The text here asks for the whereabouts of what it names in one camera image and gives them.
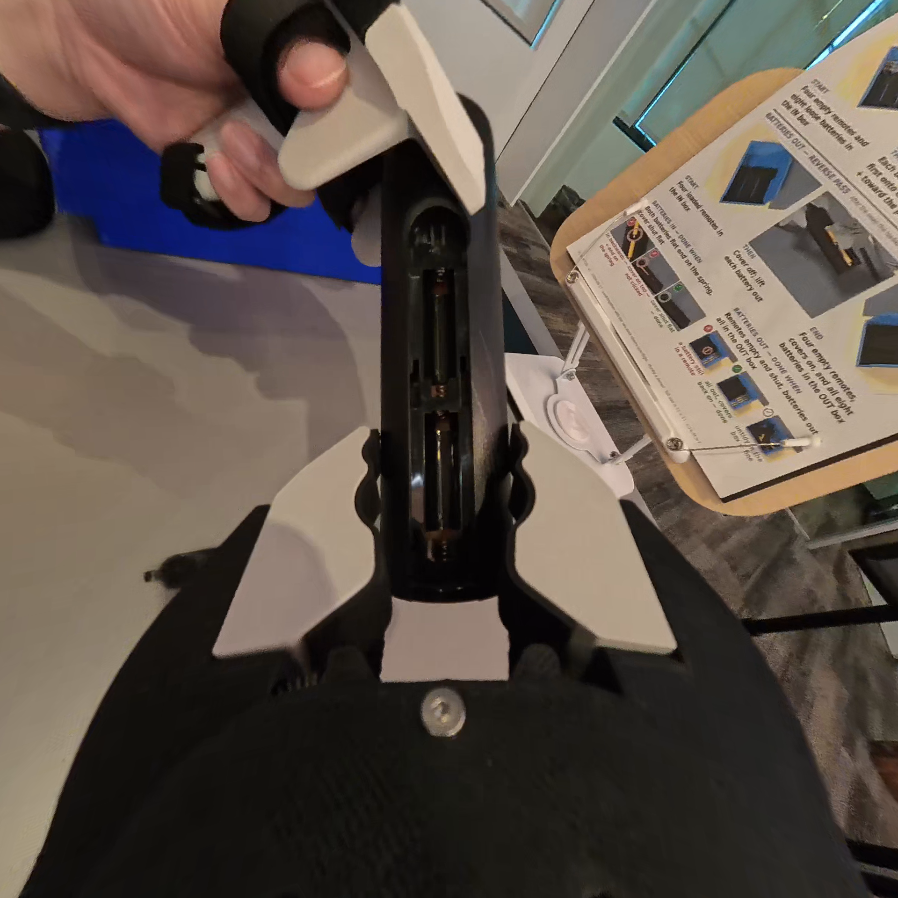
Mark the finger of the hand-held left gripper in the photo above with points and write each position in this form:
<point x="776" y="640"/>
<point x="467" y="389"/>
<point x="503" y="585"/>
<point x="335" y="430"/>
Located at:
<point x="435" y="112"/>
<point x="366" y="239"/>

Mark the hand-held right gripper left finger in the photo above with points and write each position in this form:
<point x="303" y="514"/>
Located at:
<point x="302" y="575"/>

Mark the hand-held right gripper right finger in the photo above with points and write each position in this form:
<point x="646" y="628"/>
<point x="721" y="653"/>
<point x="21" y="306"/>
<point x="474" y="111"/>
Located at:
<point x="590" y="575"/>

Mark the black remote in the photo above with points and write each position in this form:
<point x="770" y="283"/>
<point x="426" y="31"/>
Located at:
<point x="484" y="281"/>

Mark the person's left hand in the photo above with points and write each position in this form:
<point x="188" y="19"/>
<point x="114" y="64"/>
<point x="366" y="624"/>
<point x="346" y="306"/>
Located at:
<point x="98" y="56"/>

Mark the white stand base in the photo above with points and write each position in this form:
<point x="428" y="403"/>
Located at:
<point x="561" y="421"/>

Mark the black mat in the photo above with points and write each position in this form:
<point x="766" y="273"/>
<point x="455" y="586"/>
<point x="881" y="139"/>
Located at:
<point x="519" y="323"/>

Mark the instruction sheet on stand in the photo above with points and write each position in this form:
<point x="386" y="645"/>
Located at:
<point x="639" y="183"/>

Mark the blue plastic bin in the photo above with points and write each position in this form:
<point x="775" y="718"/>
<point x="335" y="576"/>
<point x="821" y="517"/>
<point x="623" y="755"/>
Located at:
<point x="141" y="211"/>

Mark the black textured cushion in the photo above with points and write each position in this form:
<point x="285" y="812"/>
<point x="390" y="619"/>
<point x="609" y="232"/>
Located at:
<point x="21" y="183"/>

